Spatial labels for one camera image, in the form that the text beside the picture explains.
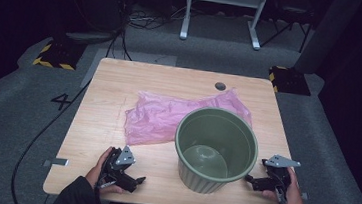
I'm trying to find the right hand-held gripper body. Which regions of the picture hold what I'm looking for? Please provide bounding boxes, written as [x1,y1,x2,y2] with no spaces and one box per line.
[257,152,302,204]

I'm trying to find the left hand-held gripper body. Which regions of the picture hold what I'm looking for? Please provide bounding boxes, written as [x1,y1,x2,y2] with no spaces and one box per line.
[95,142,142,194]

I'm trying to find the pink plastic bag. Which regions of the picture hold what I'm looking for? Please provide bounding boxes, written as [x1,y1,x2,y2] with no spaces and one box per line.
[121,77,257,158]

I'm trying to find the green plastic bin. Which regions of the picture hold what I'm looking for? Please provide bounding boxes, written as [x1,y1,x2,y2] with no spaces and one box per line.
[169,103,263,200]

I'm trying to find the person's left hand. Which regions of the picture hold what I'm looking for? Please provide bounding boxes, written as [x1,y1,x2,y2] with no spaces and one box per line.
[83,144,128,198]

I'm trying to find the person's right hand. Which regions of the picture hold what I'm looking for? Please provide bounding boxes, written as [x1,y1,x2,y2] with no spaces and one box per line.
[261,165,313,204]

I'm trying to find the black yellow striped base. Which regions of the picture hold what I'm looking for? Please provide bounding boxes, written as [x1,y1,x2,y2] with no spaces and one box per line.
[266,64,315,98]
[32,37,87,73]

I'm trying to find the grey pillar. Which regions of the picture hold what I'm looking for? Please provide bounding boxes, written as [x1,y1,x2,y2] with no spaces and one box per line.
[293,0,362,80]

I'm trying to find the black equipment stand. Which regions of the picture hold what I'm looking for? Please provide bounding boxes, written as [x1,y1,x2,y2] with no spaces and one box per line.
[61,0,130,49]

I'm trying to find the black tripod stand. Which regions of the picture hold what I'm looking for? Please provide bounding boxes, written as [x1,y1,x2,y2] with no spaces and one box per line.
[258,0,317,56]

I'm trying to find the long black floor cable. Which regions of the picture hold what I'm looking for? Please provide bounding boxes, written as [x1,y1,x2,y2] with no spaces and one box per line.
[7,72,93,204]

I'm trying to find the bundle of floor cables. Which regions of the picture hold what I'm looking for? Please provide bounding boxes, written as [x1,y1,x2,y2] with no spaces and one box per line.
[104,0,193,66]

